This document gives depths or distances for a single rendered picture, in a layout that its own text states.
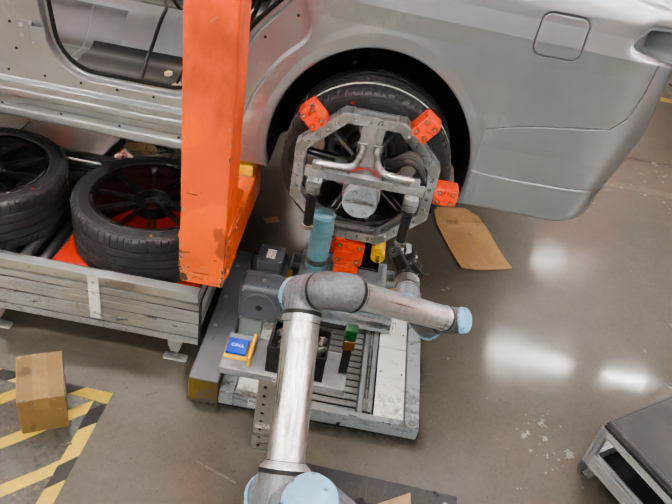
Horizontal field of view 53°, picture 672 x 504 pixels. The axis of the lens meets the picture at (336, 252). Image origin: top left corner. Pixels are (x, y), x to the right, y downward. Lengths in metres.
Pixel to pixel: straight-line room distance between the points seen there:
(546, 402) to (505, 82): 1.42
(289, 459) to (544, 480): 1.24
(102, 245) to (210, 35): 1.12
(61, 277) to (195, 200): 0.79
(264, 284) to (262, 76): 0.80
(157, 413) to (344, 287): 1.10
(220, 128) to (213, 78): 0.16
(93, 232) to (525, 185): 1.70
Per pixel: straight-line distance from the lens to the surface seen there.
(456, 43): 2.50
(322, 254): 2.63
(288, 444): 2.00
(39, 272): 2.87
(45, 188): 3.07
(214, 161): 2.20
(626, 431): 2.75
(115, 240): 2.77
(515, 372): 3.25
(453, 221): 4.05
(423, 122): 2.44
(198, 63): 2.07
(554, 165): 2.75
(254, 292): 2.70
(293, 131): 2.60
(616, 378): 3.47
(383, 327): 3.04
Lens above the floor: 2.18
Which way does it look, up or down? 37 degrees down
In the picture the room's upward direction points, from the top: 11 degrees clockwise
